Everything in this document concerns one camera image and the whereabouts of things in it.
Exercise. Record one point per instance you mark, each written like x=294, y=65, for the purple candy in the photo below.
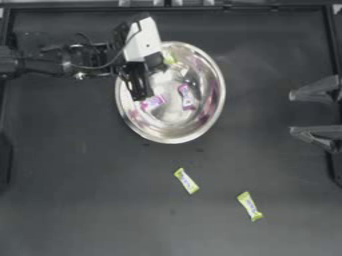
x=155, y=102
x=187, y=96

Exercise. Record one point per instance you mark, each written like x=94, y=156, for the green candy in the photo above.
x=186, y=181
x=170, y=59
x=250, y=206

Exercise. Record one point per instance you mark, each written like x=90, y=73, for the steel bowl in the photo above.
x=178, y=130

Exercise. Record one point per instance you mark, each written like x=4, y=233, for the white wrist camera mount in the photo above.
x=142, y=40

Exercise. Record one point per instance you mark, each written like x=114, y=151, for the black metal frame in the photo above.
x=67, y=5

